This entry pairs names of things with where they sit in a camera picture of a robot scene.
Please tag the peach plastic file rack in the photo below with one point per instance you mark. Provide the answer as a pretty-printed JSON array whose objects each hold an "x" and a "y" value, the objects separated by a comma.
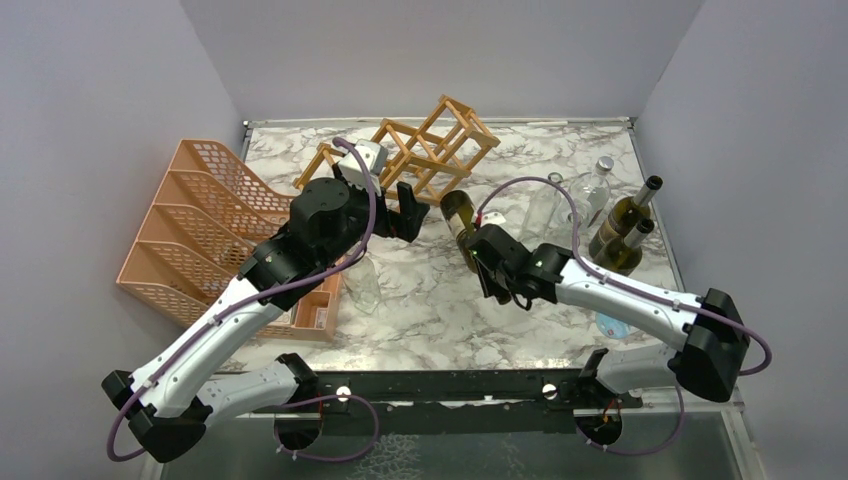
[{"x": 208, "y": 214}]

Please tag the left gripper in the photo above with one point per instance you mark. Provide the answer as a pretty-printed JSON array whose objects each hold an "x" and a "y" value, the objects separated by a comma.
[{"x": 406, "y": 223}]

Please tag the wooden wine rack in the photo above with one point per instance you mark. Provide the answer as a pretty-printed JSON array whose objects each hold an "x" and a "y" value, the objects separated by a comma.
[{"x": 437, "y": 155}]

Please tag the peach desk organizer tray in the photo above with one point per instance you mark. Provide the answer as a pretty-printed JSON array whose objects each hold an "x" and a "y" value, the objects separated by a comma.
[{"x": 314, "y": 318}]

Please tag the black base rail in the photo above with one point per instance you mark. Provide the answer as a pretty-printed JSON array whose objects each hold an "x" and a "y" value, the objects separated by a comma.
[{"x": 455, "y": 402}]

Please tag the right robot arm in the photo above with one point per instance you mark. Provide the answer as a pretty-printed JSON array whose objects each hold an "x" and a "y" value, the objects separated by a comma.
[{"x": 701, "y": 344}]

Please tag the tall clear glass bottle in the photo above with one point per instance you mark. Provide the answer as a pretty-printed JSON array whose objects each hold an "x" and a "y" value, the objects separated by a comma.
[{"x": 568, "y": 227}]

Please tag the green wine bottle front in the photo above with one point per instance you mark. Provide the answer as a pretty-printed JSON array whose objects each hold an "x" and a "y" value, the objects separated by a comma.
[{"x": 623, "y": 254}]

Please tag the dark green wine bottle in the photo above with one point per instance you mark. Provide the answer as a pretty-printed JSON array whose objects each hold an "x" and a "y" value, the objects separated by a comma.
[{"x": 459, "y": 212}]

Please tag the blue white packaged item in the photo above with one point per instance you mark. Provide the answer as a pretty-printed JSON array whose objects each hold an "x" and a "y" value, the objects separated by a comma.
[{"x": 614, "y": 328}]

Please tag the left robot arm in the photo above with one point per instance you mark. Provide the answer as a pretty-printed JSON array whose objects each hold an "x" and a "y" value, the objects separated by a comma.
[{"x": 170, "y": 402}]

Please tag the clear bottle silver cap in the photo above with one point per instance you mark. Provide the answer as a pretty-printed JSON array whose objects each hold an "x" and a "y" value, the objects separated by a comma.
[{"x": 591, "y": 191}]

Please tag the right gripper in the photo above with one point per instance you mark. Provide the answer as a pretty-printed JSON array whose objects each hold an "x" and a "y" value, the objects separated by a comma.
[{"x": 489, "y": 287}]

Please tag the green wine bottle rear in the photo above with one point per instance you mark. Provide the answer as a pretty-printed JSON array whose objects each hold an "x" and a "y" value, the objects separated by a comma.
[{"x": 625, "y": 214}]

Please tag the clear square glass bottle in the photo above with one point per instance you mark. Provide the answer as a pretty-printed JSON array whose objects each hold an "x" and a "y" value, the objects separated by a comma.
[{"x": 541, "y": 208}]

